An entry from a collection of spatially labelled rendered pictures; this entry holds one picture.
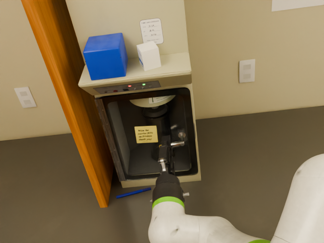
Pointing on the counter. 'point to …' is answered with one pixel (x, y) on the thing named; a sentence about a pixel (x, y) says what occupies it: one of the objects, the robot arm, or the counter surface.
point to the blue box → (106, 56)
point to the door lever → (179, 141)
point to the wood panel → (72, 89)
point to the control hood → (175, 71)
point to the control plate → (128, 87)
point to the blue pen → (133, 192)
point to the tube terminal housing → (134, 39)
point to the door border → (110, 139)
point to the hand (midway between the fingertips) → (167, 145)
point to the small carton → (149, 55)
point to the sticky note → (146, 134)
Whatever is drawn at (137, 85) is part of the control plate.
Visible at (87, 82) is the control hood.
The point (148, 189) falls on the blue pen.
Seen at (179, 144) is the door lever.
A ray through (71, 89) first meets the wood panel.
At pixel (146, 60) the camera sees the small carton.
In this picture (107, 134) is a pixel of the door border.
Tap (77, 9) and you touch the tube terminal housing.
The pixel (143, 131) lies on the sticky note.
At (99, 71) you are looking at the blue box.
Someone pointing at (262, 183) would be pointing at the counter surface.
